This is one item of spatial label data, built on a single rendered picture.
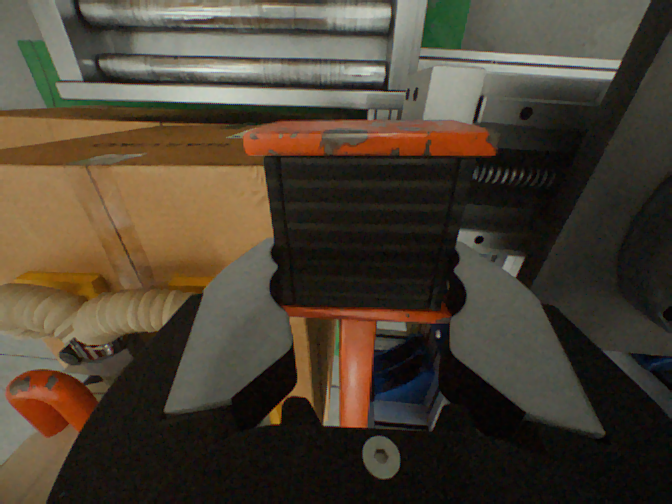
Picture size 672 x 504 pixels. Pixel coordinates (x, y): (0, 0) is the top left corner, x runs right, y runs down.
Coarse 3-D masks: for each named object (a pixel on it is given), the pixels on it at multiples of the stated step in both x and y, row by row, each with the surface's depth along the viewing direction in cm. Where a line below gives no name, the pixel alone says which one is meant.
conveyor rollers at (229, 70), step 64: (128, 0) 50; (192, 0) 50; (256, 0) 49; (320, 0) 49; (384, 0) 49; (128, 64) 55; (192, 64) 55; (256, 64) 54; (320, 64) 53; (384, 64) 53
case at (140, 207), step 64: (192, 128) 56; (0, 192) 28; (64, 192) 27; (128, 192) 27; (192, 192) 26; (256, 192) 26; (0, 256) 32; (64, 256) 31; (128, 256) 31; (192, 256) 30; (320, 320) 50; (320, 384) 53
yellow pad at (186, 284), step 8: (176, 280) 31; (184, 280) 31; (192, 280) 31; (200, 280) 31; (208, 280) 31; (176, 288) 30; (184, 288) 30; (192, 288) 30; (200, 288) 30; (280, 408) 44; (272, 416) 43; (280, 416) 44; (264, 424) 43
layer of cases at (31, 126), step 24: (0, 120) 63; (24, 120) 63; (48, 120) 62; (72, 120) 62; (96, 120) 62; (120, 120) 62; (144, 120) 63; (168, 120) 65; (192, 120) 67; (216, 120) 68; (240, 120) 70; (264, 120) 72; (288, 120) 74; (312, 120) 76; (0, 144) 66; (24, 144) 66
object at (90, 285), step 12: (24, 276) 32; (36, 276) 32; (48, 276) 32; (60, 276) 32; (72, 276) 32; (84, 276) 32; (96, 276) 32; (60, 288) 32; (72, 288) 32; (84, 288) 31; (96, 288) 32; (108, 288) 33; (72, 348) 33; (72, 360) 34
